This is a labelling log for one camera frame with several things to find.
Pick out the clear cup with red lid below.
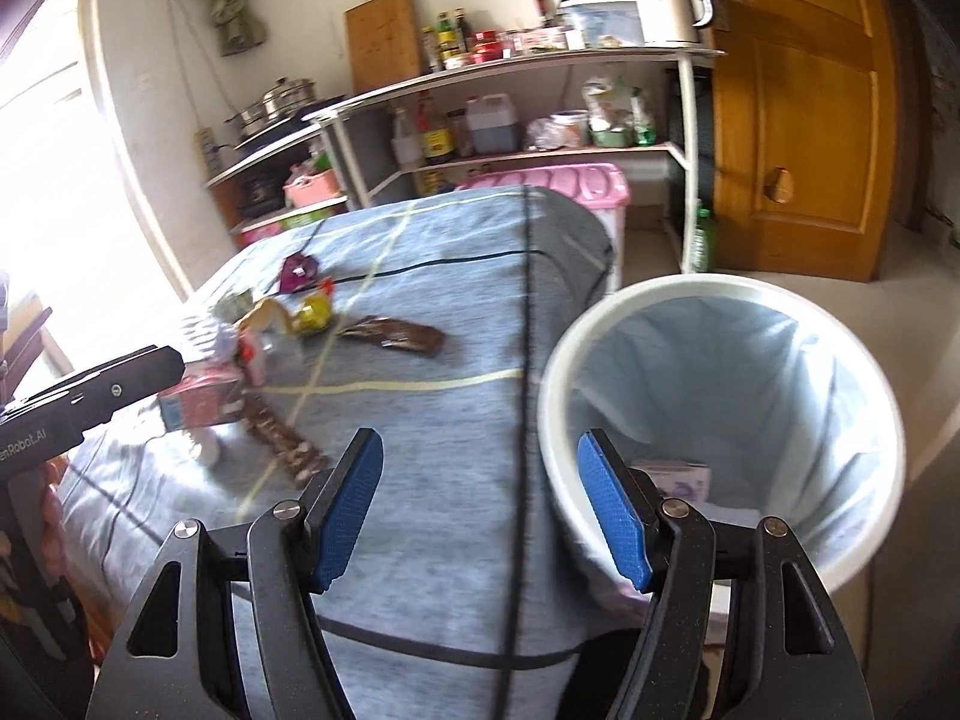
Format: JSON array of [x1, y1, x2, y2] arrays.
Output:
[[234, 326, 305, 387]]

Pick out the person's left hand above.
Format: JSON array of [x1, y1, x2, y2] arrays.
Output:
[[36, 463, 74, 607]]

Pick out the purple snack wrapper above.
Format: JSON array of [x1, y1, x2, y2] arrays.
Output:
[[279, 253, 321, 293]]

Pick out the brown chocolate bar wrapper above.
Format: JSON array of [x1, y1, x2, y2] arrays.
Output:
[[241, 388, 327, 482]]

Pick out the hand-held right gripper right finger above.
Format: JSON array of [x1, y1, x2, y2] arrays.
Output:
[[576, 429, 875, 720]]

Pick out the pink lidded storage box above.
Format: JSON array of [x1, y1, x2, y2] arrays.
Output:
[[456, 163, 629, 271]]

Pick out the white electric kettle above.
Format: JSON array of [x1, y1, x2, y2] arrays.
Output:
[[634, 0, 715, 47]]

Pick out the green drink bottle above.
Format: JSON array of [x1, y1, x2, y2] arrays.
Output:
[[691, 208, 713, 275]]

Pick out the jerrycan with dark liquid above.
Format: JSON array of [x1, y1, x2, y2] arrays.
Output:
[[465, 94, 522, 155]]

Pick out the white plastic jar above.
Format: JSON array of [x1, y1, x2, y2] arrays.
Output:
[[551, 110, 590, 149]]

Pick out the pink woven basket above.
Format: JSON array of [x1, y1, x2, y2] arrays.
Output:
[[283, 169, 342, 209]]

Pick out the white plastic bottle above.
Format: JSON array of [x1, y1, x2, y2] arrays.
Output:
[[391, 106, 425, 170]]

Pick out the pink carton box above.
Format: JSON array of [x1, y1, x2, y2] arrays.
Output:
[[159, 360, 245, 432]]

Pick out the pink plastic tray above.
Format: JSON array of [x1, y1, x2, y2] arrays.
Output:
[[510, 26, 568, 53]]

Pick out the large soy sauce bottle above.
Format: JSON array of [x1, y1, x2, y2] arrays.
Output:
[[420, 94, 457, 166]]

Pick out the white window frame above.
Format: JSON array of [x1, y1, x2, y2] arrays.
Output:
[[0, 0, 197, 361]]

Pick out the long brown wrapper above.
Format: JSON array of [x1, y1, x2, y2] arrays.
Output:
[[337, 315, 447, 353]]

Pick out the white round trash bin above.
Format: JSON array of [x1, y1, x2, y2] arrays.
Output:
[[536, 274, 907, 601]]

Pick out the small black appliance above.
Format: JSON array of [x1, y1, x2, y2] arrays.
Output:
[[238, 172, 282, 215]]

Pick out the small purple white box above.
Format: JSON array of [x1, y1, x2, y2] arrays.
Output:
[[630, 459, 712, 503]]

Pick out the green snack wrapper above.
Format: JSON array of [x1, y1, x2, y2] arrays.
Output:
[[214, 291, 260, 323]]

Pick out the wooden door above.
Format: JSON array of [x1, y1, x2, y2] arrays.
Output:
[[686, 0, 901, 284]]

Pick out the translucent bin liner bag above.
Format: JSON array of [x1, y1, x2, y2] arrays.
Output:
[[559, 292, 890, 601]]

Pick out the yellow snack packet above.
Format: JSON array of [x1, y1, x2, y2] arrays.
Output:
[[292, 281, 335, 335]]

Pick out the white food bags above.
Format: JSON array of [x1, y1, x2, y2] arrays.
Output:
[[585, 79, 646, 137]]

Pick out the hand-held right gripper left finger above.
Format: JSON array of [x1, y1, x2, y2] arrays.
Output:
[[86, 427, 385, 720]]

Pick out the black induction cooker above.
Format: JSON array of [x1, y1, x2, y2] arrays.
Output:
[[234, 109, 338, 152]]

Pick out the wooden cutting board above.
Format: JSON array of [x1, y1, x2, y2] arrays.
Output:
[[345, 0, 422, 95]]

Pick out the stainless steel steamer pot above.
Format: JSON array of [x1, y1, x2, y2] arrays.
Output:
[[229, 77, 317, 132]]

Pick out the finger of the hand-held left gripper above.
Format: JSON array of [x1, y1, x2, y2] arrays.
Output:
[[4, 345, 185, 430]]

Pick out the white metal shelf rack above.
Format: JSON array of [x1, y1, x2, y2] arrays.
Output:
[[304, 45, 728, 275]]

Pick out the low white shelf unit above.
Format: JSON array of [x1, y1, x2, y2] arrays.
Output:
[[204, 109, 353, 248]]

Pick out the green cardboard box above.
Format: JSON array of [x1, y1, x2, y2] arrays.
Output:
[[255, 206, 338, 237]]

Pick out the clear plastic storage box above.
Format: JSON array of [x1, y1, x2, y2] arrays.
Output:
[[559, 0, 646, 50]]

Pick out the white crumpled plastic wrapper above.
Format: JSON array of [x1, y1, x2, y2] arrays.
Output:
[[178, 313, 242, 365]]

